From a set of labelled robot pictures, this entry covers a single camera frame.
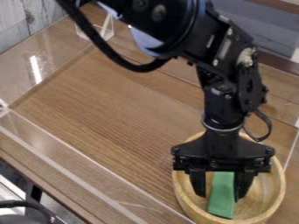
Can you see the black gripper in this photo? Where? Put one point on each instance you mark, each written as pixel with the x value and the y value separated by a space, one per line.
pixel 222 152

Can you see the green rectangular block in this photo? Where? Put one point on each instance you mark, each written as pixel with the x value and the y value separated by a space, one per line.
pixel 222 197

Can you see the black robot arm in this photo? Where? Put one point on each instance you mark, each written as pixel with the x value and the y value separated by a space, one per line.
pixel 186 28

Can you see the brown wooden bowl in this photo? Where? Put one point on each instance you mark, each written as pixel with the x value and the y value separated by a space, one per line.
pixel 253 210

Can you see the clear acrylic front panel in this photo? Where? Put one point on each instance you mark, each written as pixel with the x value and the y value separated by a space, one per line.
pixel 82 184

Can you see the black table leg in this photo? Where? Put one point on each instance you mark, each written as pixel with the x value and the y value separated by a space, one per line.
pixel 37 193

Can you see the clear acrylic corner bracket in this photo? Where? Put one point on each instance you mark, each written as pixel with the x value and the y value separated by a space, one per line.
pixel 105 30

